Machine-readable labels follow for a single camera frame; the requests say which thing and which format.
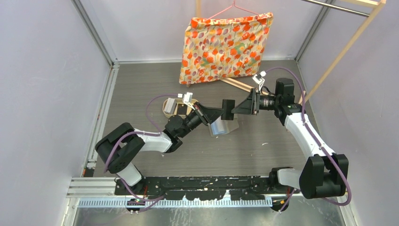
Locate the black VIP card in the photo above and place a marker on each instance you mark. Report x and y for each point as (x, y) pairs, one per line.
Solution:
(227, 106)

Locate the stack of cards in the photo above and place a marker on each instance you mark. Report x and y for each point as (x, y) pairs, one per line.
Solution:
(170, 106)

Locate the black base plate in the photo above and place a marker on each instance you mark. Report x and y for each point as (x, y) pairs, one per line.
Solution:
(204, 188)

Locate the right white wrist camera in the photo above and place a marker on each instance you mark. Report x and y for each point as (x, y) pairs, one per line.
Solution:
(259, 79)

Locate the aluminium front rail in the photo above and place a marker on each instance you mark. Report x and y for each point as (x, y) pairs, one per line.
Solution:
(99, 193)

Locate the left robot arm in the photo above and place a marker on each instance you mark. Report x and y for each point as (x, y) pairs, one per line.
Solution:
(118, 149)

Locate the beige oval tray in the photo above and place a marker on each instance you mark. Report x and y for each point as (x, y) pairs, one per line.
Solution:
(178, 101)

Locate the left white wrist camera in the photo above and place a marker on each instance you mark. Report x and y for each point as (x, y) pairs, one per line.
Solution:
(187, 99)

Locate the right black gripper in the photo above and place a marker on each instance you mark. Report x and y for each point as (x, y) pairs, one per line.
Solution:
(247, 107)

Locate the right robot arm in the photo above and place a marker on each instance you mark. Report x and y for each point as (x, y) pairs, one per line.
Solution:
(325, 173)

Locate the floral fabric bag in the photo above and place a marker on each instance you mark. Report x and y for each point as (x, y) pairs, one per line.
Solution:
(216, 49)

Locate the wooden rack frame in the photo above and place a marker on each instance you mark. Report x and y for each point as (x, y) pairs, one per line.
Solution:
(335, 72)

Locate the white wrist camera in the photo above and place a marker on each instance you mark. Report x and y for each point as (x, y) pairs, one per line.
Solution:
(259, 79)
(187, 99)

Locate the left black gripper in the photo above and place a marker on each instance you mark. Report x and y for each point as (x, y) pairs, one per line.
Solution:
(205, 115)

